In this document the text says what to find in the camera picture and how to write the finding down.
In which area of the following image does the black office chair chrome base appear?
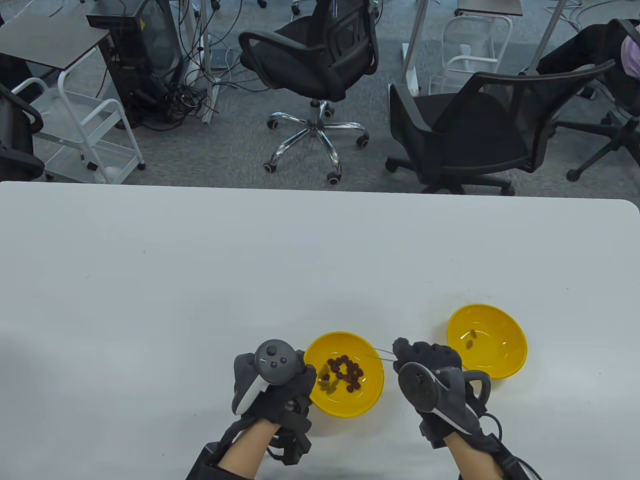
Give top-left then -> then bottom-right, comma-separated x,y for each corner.
238,0 -> 379,186

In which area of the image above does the black mesh office chair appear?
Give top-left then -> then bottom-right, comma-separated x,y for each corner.
385,59 -> 617,196

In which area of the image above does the white power strip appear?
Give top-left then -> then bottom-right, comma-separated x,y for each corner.
202,80 -> 222,124

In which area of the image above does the person's left forearm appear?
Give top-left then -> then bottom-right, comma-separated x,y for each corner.
217,420 -> 281,480

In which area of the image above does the person's left hand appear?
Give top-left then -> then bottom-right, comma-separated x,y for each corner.
232,350 -> 318,466

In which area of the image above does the person's right hand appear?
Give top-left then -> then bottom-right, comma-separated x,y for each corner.
392,337 -> 502,449

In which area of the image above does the person's right forearm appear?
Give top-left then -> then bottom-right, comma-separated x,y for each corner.
447,432 -> 503,480

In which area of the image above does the pile of dark red raisins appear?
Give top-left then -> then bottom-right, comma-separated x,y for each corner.
326,355 -> 364,394

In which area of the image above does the yellow plastic bowl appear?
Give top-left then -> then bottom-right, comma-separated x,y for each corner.
303,331 -> 386,418
446,303 -> 528,380

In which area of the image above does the small dark top table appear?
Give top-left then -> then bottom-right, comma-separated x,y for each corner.
0,14 -> 113,72
455,0 -> 524,17

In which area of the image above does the tangle of black cables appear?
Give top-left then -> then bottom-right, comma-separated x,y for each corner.
128,0 -> 242,132

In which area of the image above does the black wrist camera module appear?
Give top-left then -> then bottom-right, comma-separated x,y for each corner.
186,442 -> 223,480

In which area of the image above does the white metal pole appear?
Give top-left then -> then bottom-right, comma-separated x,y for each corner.
535,0 -> 569,71

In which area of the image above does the black computer tower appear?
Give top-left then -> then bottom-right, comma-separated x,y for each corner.
86,0 -> 184,128

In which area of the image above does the white desk leg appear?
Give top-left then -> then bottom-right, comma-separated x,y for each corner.
401,0 -> 431,97
193,0 -> 216,91

